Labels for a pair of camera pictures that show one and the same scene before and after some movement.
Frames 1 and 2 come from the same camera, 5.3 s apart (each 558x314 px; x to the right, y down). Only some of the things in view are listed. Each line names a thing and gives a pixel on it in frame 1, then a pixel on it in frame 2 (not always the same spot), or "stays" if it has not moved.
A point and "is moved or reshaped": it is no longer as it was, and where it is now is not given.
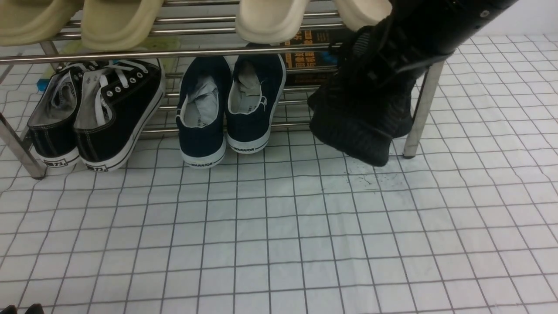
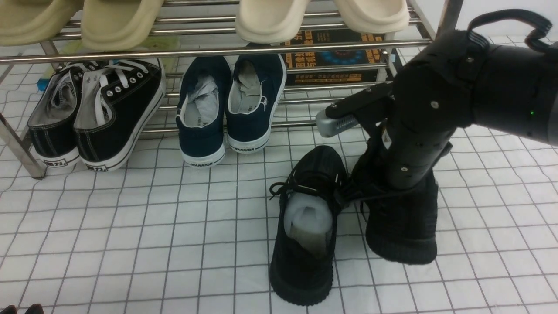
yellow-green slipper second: (117, 25) stays
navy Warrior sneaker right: (256, 89) stays
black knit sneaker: (398, 117) is moved or reshaped
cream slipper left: (270, 22) stays
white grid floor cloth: (468, 224) stays
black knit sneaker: (351, 109) → (302, 261)
